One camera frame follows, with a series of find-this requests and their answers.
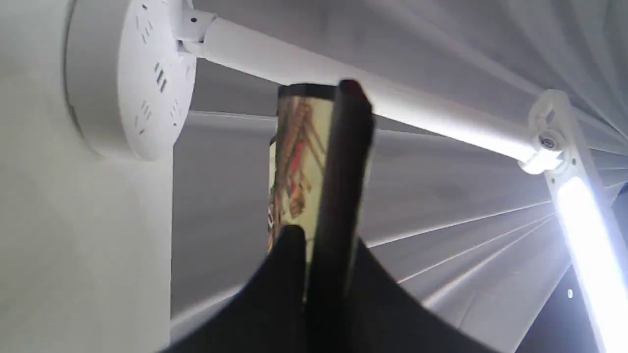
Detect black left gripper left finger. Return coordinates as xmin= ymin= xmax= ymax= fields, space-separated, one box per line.
xmin=164 ymin=225 xmax=308 ymax=353

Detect white desk lamp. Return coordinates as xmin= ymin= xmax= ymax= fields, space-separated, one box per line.
xmin=65 ymin=0 xmax=627 ymax=353

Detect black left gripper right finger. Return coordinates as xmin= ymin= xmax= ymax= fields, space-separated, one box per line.
xmin=342 ymin=241 xmax=491 ymax=353

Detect paper folding fan dark ribs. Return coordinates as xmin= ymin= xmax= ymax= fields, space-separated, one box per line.
xmin=268 ymin=79 xmax=375 ymax=353

